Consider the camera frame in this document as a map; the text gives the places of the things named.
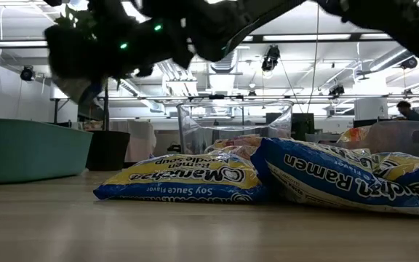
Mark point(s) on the orange chicken ramen packet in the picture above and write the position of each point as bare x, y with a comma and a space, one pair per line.
355, 134

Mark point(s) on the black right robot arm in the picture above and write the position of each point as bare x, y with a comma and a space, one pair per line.
395, 22

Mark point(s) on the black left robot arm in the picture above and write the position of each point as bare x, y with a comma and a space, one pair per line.
111, 9

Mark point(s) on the clear plastic bin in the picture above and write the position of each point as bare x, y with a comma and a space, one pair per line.
195, 123

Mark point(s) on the potted green plant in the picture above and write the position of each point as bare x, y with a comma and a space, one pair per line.
107, 149

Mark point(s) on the white covered furniture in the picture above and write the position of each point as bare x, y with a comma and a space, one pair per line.
142, 138

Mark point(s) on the teal plastic bin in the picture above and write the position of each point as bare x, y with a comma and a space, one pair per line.
31, 153

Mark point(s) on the small black monitor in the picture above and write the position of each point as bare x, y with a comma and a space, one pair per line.
274, 118

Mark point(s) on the black beam with light strips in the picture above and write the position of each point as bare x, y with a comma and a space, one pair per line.
355, 36

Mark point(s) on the white cabinet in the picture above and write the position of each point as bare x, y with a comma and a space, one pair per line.
371, 109

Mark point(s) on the grey plastic bin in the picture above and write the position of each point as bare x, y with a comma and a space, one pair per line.
395, 134

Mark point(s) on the person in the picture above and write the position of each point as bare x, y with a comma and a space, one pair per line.
411, 114

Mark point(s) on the black ceiling camera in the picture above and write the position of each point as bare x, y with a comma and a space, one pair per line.
270, 58
409, 63
27, 73
337, 90

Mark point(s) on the black background frame rail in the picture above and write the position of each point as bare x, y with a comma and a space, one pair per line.
158, 98

